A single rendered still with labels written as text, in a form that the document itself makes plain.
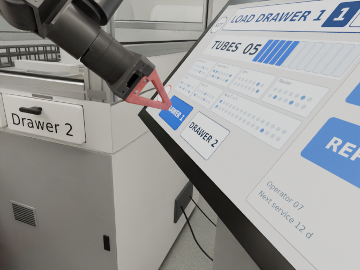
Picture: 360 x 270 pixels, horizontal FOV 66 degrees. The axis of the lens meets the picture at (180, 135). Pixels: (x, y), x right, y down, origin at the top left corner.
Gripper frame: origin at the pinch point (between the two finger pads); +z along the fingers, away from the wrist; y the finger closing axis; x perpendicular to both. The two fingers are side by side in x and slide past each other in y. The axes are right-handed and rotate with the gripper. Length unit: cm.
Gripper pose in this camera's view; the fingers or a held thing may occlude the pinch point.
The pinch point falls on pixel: (165, 104)
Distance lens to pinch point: 46.1
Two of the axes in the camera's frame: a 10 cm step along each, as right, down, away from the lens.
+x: -6.2, 7.8, 0.6
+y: -3.5, -3.4, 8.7
